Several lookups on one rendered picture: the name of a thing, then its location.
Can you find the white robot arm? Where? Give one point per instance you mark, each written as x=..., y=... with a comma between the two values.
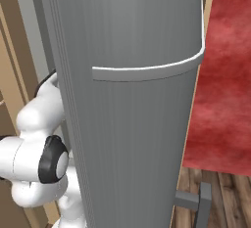
x=32, y=160

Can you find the grey fridge door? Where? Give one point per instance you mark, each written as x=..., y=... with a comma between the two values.
x=130, y=140

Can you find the grey fridge body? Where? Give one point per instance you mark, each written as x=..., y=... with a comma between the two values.
x=39, y=36

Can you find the tan wooden cabinet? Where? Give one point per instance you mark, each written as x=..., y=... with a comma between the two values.
x=13, y=75

